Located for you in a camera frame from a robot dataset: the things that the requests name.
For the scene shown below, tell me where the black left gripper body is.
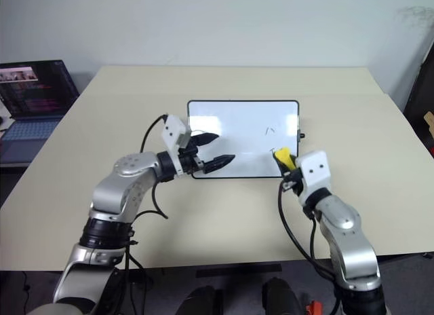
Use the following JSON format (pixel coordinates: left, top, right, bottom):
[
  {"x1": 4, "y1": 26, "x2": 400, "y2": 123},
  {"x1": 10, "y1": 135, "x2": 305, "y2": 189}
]
[{"x1": 178, "y1": 137, "x2": 207, "y2": 176}]

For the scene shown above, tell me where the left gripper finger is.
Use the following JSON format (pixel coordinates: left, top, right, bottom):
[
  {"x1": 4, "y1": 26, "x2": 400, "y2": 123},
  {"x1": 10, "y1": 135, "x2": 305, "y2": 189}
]
[
  {"x1": 203, "y1": 154, "x2": 237, "y2": 174},
  {"x1": 190, "y1": 132, "x2": 220, "y2": 147}
]

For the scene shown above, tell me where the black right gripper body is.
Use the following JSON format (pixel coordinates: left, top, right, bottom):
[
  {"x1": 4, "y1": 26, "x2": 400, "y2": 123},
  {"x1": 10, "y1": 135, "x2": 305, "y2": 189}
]
[{"x1": 279, "y1": 168, "x2": 305, "y2": 196}]

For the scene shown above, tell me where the yellow eraser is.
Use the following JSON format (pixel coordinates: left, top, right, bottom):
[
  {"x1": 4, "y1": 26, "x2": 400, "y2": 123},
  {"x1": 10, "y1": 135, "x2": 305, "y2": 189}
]
[{"x1": 273, "y1": 145, "x2": 297, "y2": 172}]

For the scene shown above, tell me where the black framed whiteboard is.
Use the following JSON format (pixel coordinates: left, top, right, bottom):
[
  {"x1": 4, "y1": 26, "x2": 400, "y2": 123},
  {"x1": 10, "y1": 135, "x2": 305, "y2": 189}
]
[{"x1": 186, "y1": 98, "x2": 301, "y2": 180}]

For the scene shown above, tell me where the black bar under table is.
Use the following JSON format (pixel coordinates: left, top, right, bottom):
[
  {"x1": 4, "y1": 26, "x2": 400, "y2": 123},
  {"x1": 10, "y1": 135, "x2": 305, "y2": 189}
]
[{"x1": 196, "y1": 263, "x2": 283, "y2": 279}]

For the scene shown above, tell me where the dark rounded shape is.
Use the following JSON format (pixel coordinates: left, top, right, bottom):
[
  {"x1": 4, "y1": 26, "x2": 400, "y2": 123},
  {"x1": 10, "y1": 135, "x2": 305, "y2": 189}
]
[{"x1": 262, "y1": 276, "x2": 303, "y2": 315}]

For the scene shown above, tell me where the small red object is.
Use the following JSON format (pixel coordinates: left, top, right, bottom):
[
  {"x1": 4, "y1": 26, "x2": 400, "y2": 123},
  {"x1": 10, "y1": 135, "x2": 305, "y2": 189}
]
[{"x1": 304, "y1": 299, "x2": 323, "y2": 315}]

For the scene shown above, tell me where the brown cardboard piece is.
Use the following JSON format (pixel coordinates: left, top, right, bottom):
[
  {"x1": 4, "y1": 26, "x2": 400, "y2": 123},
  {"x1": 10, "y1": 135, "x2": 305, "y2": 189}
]
[{"x1": 423, "y1": 110, "x2": 434, "y2": 140}]

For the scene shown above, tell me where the black upright panel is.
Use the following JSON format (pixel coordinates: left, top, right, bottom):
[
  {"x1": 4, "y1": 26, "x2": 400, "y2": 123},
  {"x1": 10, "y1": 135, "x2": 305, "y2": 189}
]
[{"x1": 402, "y1": 39, "x2": 434, "y2": 153}]

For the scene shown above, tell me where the open blue laptop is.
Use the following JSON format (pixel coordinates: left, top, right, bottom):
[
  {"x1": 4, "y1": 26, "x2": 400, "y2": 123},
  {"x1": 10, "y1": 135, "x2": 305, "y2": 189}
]
[{"x1": 0, "y1": 59, "x2": 81, "y2": 143}]

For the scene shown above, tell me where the beige robot torso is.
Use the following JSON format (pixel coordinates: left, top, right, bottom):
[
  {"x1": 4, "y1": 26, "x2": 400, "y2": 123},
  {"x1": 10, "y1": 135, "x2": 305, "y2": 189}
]
[{"x1": 29, "y1": 301, "x2": 96, "y2": 315}]

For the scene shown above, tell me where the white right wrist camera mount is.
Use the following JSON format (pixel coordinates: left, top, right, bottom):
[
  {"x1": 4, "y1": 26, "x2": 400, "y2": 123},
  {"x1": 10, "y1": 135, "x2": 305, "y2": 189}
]
[{"x1": 294, "y1": 150, "x2": 332, "y2": 201}]

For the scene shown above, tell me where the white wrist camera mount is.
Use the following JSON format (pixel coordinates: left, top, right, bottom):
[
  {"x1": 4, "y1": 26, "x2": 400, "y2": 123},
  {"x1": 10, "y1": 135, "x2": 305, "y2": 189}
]
[
  {"x1": 294, "y1": 150, "x2": 332, "y2": 201},
  {"x1": 160, "y1": 114, "x2": 191, "y2": 177}
]

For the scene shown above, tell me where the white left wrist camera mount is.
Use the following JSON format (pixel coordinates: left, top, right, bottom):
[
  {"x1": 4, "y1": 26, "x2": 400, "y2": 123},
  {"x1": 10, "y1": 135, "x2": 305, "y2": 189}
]
[{"x1": 160, "y1": 114, "x2": 191, "y2": 177}]

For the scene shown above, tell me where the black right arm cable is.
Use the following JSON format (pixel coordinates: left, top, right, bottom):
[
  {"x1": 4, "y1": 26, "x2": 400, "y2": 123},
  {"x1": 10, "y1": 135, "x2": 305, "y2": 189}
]
[{"x1": 277, "y1": 179, "x2": 344, "y2": 286}]

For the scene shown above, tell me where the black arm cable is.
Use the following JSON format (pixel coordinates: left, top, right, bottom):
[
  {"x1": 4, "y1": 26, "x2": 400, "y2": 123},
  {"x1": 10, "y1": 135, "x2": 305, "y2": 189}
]
[
  {"x1": 277, "y1": 179, "x2": 344, "y2": 286},
  {"x1": 123, "y1": 113, "x2": 170, "y2": 272}
]

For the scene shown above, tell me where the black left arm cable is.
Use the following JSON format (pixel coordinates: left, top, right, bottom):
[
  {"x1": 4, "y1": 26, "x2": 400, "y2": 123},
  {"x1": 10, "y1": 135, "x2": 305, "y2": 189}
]
[{"x1": 123, "y1": 113, "x2": 170, "y2": 272}]

